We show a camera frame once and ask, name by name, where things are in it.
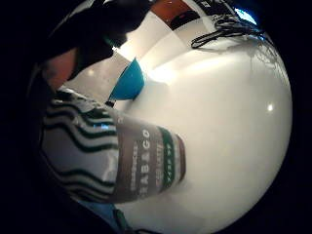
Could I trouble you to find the white green-waved coffee packet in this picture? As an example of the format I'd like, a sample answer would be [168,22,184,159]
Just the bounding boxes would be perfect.
[38,87,188,206]

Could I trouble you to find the brown wooden furniture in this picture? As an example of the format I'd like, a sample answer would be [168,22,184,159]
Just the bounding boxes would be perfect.
[150,0,202,31]

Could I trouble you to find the blue lit monitor screen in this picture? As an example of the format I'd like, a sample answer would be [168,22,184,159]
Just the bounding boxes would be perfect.
[235,7,258,26]

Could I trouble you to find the black cable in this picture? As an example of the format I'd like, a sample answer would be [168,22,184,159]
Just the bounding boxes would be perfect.
[190,16,265,50]

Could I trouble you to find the blue bowl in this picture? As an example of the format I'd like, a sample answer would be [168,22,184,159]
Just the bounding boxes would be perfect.
[108,58,147,102]

